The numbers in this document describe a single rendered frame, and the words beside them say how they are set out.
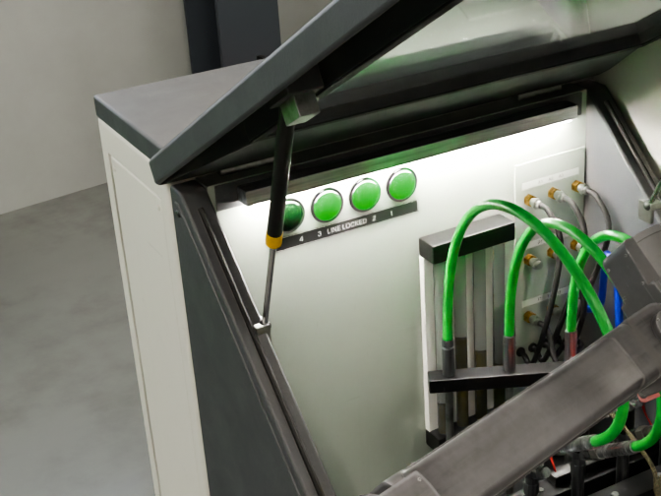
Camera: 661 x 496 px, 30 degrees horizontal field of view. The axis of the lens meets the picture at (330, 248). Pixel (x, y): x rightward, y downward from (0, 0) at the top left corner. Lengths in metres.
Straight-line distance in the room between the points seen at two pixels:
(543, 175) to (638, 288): 0.73
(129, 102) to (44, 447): 2.14
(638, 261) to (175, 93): 0.86
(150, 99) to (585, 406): 0.96
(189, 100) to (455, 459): 0.96
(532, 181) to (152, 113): 0.57
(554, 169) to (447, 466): 1.02
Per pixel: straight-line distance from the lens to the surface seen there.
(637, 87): 1.88
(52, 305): 4.62
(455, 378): 1.81
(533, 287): 1.96
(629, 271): 1.18
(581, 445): 1.57
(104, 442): 3.78
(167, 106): 1.77
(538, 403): 1.01
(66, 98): 5.47
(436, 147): 1.72
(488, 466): 0.95
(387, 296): 1.80
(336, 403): 1.84
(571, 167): 1.92
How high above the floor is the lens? 2.05
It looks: 25 degrees down
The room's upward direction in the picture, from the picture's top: 4 degrees counter-clockwise
